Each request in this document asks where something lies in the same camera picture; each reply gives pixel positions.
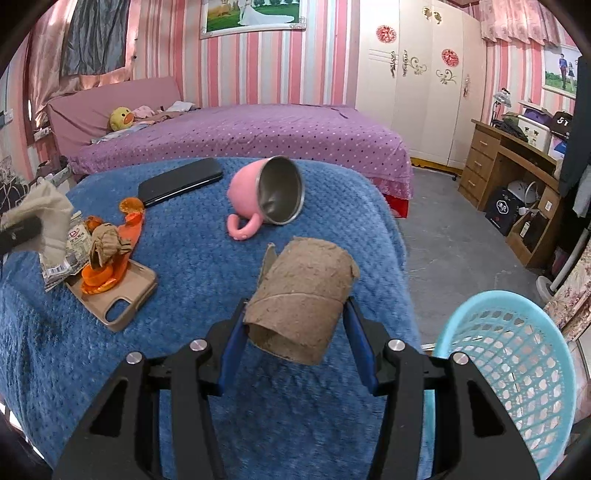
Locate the floral door curtain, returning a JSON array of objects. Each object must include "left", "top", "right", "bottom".
[{"left": 545, "top": 244, "right": 591, "bottom": 342}]

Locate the pink floral valance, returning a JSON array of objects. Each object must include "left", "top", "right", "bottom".
[{"left": 480, "top": 0, "right": 561, "bottom": 47}]

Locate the crumpled brown paper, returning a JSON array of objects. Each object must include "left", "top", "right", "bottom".
[{"left": 88, "top": 222, "right": 134, "bottom": 271}]

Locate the desk lamp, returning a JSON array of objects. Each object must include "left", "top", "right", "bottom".
[{"left": 492, "top": 88, "right": 513, "bottom": 123}]

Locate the beige phone case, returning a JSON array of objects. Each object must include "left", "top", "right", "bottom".
[{"left": 65, "top": 258, "right": 158, "bottom": 334}]

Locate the wall poster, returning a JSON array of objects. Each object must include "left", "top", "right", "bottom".
[{"left": 541, "top": 44, "right": 583, "bottom": 99}]

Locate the black bag with white print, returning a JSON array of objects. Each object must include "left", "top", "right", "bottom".
[{"left": 549, "top": 111, "right": 573, "bottom": 137}]

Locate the torn brown cardboard tube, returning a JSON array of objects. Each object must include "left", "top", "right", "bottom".
[{"left": 243, "top": 237, "right": 360, "bottom": 367}]

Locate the pink steel-lined mug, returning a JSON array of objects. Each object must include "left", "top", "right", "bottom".
[{"left": 226, "top": 156, "right": 306, "bottom": 241}]

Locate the black smartphone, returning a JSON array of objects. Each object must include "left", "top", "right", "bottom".
[{"left": 139, "top": 157, "right": 224, "bottom": 207}]

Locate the yellow duck plush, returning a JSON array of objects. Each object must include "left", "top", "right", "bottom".
[{"left": 109, "top": 106, "right": 134, "bottom": 131}]

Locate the pink covered headboard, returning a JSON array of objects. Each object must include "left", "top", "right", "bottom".
[{"left": 46, "top": 76, "right": 183, "bottom": 155}]

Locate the beige cloth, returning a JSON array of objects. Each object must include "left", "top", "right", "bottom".
[{"left": 0, "top": 181, "right": 75, "bottom": 268}]

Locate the orange plastic wrapper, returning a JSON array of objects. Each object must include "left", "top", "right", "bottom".
[{"left": 81, "top": 212, "right": 145, "bottom": 296}]

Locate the light blue plastic basket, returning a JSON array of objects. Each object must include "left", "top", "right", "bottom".
[{"left": 424, "top": 290, "right": 578, "bottom": 480}]

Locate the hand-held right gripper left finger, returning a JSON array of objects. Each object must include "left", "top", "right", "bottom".
[{"left": 53, "top": 299, "right": 252, "bottom": 480}]

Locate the white storage box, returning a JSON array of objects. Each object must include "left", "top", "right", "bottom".
[{"left": 517, "top": 114, "right": 552, "bottom": 151}]

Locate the cream wardrobe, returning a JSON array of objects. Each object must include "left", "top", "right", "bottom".
[{"left": 355, "top": 0, "right": 488, "bottom": 169}]

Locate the black paper bag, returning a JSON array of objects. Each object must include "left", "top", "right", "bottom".
[{"left": 484, "top": 186, "right": 525, "bottom": 236}]

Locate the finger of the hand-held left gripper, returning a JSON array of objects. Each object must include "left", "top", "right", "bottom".
[{"left": 0, "top": 217, "right": 42, "bottom": 254}]

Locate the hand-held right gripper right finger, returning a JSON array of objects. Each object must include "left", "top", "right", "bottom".
[{"left": 344, "top": 296, "right": 541, "bottom": 480}]

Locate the white standing fan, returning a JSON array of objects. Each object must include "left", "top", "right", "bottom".
[{"left": 536, "top": 240, "right": 587, "bottom": 301}]

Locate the dark hanging jacket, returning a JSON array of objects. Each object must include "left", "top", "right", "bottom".
[{"left": 556, "top": 92, "right": 591, "bottom": 217}]

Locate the framed wedding photo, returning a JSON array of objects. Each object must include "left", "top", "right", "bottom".
[{"left": 199, "top": 0, "right": 308, "bottom": 40}]

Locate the pink satin curtain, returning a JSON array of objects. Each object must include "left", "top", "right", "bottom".
[{"left": 28, "top": 0, "right": 139, "bottom": 125}]

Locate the wooden desk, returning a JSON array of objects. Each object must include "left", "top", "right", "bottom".
[{"left": 458, "top": 119, "right": 566, "bottom": 268}]

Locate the grey curtain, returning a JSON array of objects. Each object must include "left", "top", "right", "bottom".
[{"left": 60, "top": 0, "right": 130, "bottom": 77}]

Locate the purple polka dot bed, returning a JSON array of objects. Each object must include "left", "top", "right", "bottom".
[{"left": 67, "top": 104, "right": 414, "bottom": 217}]

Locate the printed snack packet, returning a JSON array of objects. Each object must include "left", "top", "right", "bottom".
[{"left": 39, "top": 211, "right": 93, "bottom": 291}]

